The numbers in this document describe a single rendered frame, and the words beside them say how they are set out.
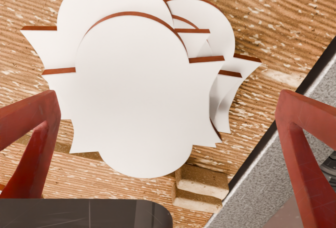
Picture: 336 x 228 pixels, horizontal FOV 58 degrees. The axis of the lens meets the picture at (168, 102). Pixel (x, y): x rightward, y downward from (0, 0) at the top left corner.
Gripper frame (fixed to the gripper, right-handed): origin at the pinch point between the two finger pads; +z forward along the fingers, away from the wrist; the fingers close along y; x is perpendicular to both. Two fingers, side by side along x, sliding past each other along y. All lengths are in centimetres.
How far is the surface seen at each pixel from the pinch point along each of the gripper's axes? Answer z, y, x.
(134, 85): 8.4, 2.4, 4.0
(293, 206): 106, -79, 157
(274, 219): 106, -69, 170
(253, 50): 14.4, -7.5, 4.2
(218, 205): 11.5, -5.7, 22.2
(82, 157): 13.9, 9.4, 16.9
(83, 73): 8.4, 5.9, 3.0
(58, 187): 13.6, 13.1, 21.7
